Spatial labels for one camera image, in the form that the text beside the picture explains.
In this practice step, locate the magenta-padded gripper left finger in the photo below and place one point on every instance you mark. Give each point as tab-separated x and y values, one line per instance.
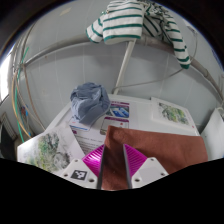
91	161

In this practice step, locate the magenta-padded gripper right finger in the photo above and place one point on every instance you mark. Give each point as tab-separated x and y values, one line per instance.
135	161

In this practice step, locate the brown towel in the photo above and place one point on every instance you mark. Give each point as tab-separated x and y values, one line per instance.
166	146

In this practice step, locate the landscape print board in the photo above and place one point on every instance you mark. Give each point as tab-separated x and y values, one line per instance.
46	150
173	113

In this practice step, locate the colourful printed leaflet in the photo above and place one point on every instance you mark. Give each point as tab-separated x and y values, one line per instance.
116	111

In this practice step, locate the blue-grey crumpled cloth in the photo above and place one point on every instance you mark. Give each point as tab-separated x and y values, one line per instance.
90	103

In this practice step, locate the white washing machine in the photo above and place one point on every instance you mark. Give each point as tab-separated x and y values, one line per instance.
215	136

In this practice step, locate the white upright pipe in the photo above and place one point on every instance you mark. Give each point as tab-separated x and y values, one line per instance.
124	66

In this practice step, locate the window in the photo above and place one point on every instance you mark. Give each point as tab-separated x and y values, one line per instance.
4	78

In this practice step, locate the green-striped white garment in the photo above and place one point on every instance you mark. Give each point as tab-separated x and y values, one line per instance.
123	23

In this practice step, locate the grey wall pipe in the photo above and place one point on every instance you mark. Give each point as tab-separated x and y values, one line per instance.
66	45

